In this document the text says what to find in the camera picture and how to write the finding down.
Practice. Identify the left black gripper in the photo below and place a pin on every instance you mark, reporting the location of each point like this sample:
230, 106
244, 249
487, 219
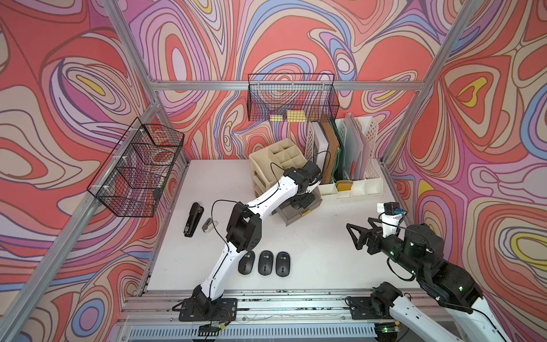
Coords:
309, 193

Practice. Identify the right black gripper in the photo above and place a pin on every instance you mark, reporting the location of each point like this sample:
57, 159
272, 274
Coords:
374, 234

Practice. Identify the beige drawer organizer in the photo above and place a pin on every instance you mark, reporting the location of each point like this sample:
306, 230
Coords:
267, 164

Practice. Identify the black computer mouse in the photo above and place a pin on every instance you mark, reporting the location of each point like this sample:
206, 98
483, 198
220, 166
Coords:
265, 263
301, 203
246, 263
283, 264

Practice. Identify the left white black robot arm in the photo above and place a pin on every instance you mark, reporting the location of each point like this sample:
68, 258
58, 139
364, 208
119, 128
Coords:
244, 228

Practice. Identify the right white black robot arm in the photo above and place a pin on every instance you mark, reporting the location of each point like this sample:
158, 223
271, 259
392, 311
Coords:
420, 252

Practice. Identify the brown cardboard folder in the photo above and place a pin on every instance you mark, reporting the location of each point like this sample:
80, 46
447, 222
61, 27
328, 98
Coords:
331, 155

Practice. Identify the green folder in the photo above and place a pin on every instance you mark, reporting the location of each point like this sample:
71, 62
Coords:
339, 172

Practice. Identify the white book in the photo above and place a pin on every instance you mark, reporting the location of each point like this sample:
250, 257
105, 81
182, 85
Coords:
320, 145

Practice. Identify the white file rack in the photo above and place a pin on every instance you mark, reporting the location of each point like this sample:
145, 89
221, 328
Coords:
371, 185

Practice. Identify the translucent grey folders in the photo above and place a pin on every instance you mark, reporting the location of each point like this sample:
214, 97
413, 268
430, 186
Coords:
354, 148

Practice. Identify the yellow sticky notes pad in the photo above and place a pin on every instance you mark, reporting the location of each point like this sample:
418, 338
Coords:
296, 116

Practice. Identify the black stapler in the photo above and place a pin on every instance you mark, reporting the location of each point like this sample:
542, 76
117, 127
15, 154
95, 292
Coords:
195, 215

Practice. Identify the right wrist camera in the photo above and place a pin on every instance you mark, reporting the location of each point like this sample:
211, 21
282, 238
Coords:
391, 216

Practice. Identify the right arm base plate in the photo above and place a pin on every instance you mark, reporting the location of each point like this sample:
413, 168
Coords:
365, 307

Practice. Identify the back black wire basket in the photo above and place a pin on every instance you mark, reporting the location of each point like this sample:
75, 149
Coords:
276, 93

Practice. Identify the black wire basket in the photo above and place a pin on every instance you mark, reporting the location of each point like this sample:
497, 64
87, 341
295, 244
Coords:
276, 93
132, 180

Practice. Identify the aluminium rail base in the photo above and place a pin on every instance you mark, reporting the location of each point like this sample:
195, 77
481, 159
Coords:
306, 315

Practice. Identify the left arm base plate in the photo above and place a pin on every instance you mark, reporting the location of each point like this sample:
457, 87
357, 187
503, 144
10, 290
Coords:
220, 310

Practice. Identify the left black wire basket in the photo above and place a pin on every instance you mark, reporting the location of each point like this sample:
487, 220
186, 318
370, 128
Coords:
132, 180

